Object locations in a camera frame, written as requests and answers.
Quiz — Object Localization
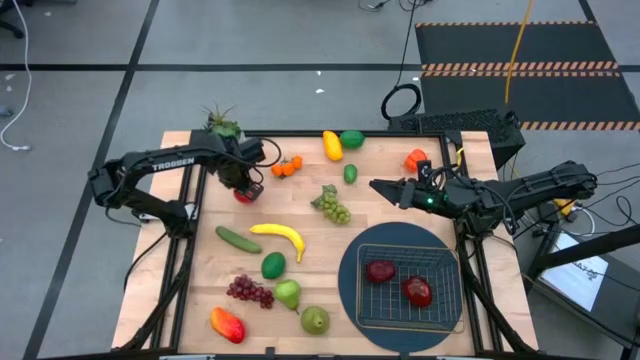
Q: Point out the yellow hanging cable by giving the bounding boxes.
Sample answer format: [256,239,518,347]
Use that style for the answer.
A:
[503,0,535,105]

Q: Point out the orange bell pepper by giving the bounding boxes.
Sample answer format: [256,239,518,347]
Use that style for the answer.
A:
[403,148,430,174]

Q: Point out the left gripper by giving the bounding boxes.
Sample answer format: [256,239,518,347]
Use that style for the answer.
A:
[219,149,265,202]

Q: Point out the small red object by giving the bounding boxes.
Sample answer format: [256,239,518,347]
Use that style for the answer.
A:
[226,273,276,310]

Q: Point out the red bell pepper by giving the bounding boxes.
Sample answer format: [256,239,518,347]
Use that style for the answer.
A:
[401,275,434,309]

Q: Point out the monitor with white screen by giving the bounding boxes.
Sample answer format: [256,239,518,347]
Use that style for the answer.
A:
[519,227,640,351]

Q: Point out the green avocado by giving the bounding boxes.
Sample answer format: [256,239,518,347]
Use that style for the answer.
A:
[260,251,287,281]

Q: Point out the black floor cables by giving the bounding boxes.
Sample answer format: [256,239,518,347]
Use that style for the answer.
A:
[357,0,436,14]

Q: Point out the green grape bunch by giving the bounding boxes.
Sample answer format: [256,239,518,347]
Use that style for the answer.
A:
[309,183,353,226]

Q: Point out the orange tomato cluster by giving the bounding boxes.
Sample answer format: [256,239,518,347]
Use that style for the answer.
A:
[270,154,304,179]

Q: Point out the green pear with stem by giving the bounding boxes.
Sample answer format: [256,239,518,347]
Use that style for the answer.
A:
[272,278,303,315]

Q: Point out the white floor cable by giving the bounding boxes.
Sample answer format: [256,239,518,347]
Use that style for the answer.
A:
[0,0,34,153]

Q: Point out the green cucumber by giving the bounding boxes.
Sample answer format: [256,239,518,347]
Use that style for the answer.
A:
[214,225,263,255]

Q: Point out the black coiled cable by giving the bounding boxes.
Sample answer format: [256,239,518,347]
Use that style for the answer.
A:
[380,0,424,121]

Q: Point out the succulent in patterned white pot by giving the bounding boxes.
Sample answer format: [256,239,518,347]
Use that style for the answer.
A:
[201,102,244,140]

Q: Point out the dark red apple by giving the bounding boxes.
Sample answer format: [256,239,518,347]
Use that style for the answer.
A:
[365,259,398,285]

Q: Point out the black aluminium table frame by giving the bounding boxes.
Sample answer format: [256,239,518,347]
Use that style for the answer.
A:
[117,128,539,360]

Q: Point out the black office chair base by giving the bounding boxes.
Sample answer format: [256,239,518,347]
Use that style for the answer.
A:
[0,0,26,40]

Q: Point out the gold rimmed wire basket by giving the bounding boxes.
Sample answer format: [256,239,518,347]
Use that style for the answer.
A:
[355,243,465,335]

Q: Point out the black metal stand bar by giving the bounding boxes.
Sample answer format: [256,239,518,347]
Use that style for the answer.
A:
[525,224,640,281]

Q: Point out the black hazard striped floor mat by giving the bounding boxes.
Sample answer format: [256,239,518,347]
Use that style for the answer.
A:
[414,20,640,132]

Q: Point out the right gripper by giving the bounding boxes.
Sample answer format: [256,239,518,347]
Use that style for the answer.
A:
[369,174,454,216]

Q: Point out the yellow bell pepper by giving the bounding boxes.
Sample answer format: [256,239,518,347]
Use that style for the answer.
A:
[322,130,345,163]

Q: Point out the red orange mango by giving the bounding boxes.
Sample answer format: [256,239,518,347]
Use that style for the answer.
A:
[209,306,247,345]

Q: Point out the round dark blue placemat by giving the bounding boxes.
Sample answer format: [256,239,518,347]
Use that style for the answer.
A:
[337,221,464,355]

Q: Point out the yellow banana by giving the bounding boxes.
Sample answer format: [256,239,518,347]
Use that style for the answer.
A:
[248,222,307,264]

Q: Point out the black computer case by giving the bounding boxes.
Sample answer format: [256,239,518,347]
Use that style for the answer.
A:
[388,107,527,169]

